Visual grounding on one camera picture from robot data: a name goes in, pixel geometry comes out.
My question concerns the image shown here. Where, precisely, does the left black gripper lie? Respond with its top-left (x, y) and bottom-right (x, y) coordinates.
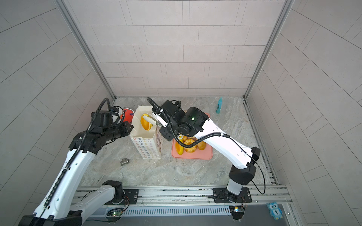
top-left (102, 121), bottom-right (136, 142)

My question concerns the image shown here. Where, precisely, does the yellow egg tart bread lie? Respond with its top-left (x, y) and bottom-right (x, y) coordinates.
top-left (140, 115), bottom-right (153, 131)

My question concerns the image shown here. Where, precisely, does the white paper bag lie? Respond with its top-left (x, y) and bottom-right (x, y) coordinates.
top-left (130, 105), bottom-right (162, 159)

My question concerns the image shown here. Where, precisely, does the long baguette bread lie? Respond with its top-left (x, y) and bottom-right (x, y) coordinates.
top-left (197, 141), bottom-right (206, 150)

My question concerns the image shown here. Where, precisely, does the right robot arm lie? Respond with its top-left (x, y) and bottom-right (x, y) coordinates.
top-left (147, 97), bottom-right (261, 202)

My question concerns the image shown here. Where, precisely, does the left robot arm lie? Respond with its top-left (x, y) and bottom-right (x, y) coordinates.
top-left (19, 98), bottom-right (133, 226)

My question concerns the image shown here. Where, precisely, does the orange oval bread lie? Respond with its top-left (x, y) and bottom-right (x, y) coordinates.
top-left (175, 142), bottom-right (184, 155)

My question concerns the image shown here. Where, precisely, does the red shark plush toy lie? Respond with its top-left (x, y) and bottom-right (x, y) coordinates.
top-left (120, 108), bottom-right (134, 124)

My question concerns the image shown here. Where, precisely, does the small metal fitting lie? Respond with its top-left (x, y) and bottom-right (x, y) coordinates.
top-left (120, 158), bottom-right (130, 166)

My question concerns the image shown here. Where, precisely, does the pink tray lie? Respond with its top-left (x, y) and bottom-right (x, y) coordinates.
top-left (171, 112), bottom-right (214, 160)

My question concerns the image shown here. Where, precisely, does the teal bottle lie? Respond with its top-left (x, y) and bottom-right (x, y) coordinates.
top-left (216, 97), bottom-right (223, 114)

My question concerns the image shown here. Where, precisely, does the blue owl number tag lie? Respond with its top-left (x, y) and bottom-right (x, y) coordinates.
top-left (267, 202), bottom-right (283, 220)

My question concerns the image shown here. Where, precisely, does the bundt ring bread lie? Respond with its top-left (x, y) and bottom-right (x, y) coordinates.
top-left (184, 138), bottom-right (197, 153)

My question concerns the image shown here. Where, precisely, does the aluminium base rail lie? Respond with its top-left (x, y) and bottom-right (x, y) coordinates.
top-left (72, 185), bottom-right (291, 219)

